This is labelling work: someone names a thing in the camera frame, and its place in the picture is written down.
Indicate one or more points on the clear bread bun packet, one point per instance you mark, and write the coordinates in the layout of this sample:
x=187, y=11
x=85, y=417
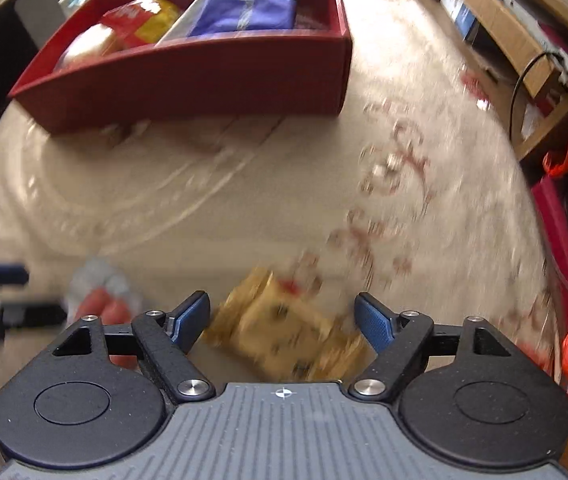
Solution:
x=91, y=45

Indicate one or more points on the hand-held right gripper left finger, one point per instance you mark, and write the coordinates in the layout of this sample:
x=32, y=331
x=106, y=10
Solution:
x=191, y=317

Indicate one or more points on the blue silver-backed snack packet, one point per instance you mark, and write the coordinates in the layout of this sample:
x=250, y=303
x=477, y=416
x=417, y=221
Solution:
x=249, y=10

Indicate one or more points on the golden snack packet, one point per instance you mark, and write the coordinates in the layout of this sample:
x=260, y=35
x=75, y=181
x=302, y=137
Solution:
x=284, y=330

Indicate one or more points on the red and yellow gummy packet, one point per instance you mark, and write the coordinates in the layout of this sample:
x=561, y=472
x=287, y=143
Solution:
x=144, y=20

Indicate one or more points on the blue and white box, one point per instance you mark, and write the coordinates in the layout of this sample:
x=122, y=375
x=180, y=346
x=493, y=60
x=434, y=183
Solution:
x=459, y=10

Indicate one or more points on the wooden television cabinet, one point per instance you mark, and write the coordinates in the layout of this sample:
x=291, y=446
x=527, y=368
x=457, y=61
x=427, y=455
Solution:
x=504, y=15

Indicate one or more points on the red board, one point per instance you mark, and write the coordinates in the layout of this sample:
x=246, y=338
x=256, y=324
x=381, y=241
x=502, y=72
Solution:
x=559, y=240

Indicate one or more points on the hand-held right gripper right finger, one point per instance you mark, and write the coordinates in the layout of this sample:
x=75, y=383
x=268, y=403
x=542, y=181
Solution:
x=374, y=320

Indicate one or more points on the red cardboard box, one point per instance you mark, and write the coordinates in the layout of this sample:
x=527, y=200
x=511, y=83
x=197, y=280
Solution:
x=189, y=80

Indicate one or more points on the dark long coffee table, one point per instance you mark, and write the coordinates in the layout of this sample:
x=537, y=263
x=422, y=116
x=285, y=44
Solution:
x=39, y=10

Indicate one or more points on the white set-top box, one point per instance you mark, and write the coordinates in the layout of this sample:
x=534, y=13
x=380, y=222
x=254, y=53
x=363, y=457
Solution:
x=529, y=15

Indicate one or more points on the sausage packet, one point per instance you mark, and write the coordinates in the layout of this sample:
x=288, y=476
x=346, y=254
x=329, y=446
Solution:
x=99, y=300

